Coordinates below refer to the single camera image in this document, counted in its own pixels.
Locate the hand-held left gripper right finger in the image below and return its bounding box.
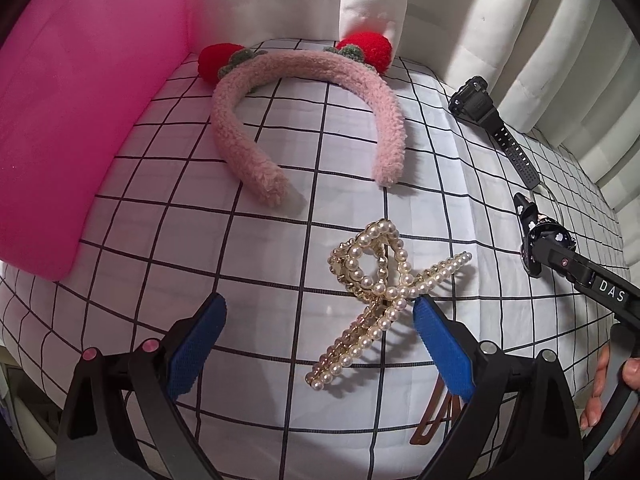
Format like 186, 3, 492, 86
412, 294, 586, 480

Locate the person's right hand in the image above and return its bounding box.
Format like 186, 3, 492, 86
579, 344, 640, 431

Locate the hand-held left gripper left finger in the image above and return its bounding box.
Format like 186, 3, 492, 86
55, 292, 228, 480

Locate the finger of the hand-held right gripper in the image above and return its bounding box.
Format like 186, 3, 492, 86
520, 237, 591, 286

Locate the pink plastic basin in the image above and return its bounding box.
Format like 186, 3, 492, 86
0, 0, 201, 283

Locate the black digital watch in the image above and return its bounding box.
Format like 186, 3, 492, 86
447, 76, 543, 191

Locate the brown snap hair clip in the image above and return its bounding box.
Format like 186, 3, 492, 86
410, 377, 463, 446

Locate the fuzzy pink strawberry headband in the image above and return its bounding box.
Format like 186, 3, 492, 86
198, 31, 406, 208

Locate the pearl hair claw clip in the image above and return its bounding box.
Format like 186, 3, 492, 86
305, 218, 473, 395

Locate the white curtain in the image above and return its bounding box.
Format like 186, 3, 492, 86
200, 0, 640, 211

